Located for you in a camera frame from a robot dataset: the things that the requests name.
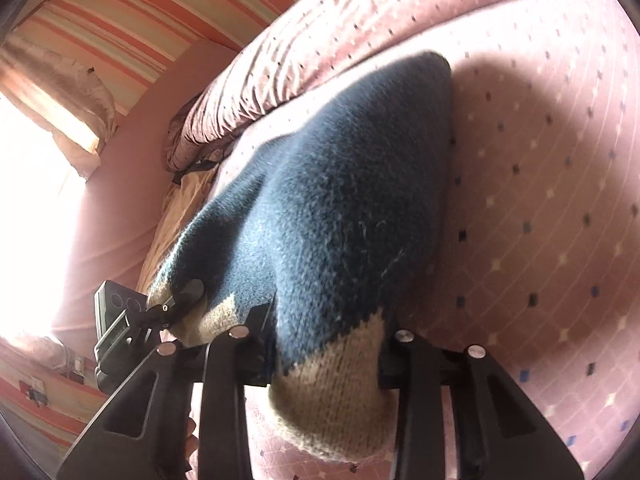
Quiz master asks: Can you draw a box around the purple dotted bed sheet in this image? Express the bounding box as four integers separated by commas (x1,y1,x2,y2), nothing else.
220,0,640,480

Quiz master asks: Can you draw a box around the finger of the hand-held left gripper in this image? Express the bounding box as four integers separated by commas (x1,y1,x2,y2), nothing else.
146,279,207,330

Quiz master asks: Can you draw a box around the tan pillow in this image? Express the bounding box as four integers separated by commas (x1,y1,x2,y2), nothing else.
135,165,236,296

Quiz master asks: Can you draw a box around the navy argyle knit sweater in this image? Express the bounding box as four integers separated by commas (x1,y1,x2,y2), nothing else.
145,50,455,463

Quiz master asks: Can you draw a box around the pink curtain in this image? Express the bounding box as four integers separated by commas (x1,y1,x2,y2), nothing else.
0,35,119,179

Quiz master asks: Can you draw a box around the bright window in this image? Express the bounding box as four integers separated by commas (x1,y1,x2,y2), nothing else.
0,94,88,338

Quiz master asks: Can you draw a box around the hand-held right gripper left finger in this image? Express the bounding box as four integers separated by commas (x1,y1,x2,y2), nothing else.
57,305,281,480

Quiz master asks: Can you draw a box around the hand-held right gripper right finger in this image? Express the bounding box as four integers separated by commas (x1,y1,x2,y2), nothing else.
379,329,585,480

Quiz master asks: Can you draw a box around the purple dotted duvet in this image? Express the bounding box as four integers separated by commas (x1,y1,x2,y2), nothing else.
167,0,606,172

